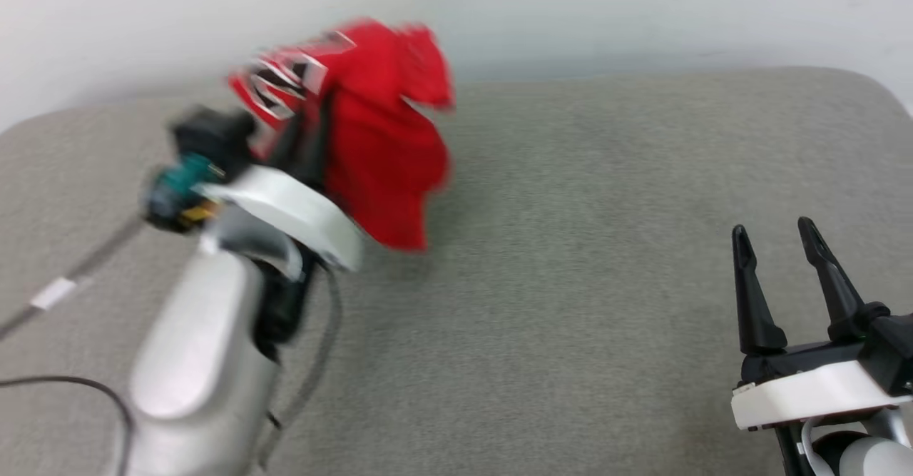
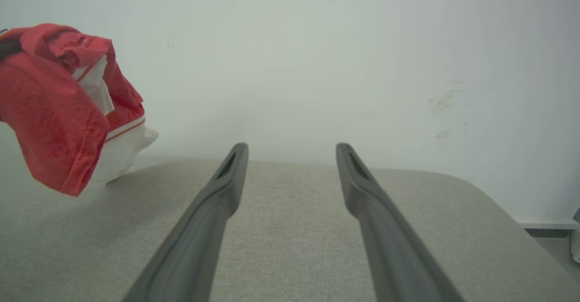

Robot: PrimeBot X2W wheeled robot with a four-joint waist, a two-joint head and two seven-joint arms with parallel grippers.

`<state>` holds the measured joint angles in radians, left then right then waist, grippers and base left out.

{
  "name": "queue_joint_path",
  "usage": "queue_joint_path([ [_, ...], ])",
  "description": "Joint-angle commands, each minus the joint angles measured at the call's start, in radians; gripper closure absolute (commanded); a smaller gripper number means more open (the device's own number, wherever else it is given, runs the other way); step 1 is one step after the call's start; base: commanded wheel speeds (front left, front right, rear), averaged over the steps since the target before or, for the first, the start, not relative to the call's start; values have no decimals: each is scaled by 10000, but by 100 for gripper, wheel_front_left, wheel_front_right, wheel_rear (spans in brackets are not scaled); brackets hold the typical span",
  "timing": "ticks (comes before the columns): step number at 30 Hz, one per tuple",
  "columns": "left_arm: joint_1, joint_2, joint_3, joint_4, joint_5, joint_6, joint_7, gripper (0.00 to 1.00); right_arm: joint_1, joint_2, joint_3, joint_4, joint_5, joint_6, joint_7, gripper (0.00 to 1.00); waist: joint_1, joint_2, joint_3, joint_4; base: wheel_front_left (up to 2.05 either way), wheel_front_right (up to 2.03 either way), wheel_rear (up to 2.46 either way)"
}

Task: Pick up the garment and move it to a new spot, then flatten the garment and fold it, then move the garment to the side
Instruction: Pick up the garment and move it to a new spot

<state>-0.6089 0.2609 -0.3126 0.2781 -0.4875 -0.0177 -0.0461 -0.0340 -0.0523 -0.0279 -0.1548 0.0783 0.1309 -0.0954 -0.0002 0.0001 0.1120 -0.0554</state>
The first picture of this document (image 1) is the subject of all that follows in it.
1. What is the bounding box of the thin dark gripper cable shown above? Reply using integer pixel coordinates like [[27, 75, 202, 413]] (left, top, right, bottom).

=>
[[255, 268, 345, 471]]

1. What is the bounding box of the grey fabric sofa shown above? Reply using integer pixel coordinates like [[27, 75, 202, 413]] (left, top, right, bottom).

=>
[[0, 67, 913, 476]]

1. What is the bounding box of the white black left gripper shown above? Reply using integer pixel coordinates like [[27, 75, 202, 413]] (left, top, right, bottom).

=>
[[196, 91, 366, 274]]

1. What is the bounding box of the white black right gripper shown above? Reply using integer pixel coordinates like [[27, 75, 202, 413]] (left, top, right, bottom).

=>
[[730, 216, 913, 434]]

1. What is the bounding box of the thin black cable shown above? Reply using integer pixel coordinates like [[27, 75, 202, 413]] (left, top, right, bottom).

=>
[[0, 375, 136, 476]]

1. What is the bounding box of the red Bulls 23 jersey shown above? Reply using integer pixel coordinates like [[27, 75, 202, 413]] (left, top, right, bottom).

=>
[[228, 18, 457, 254]]

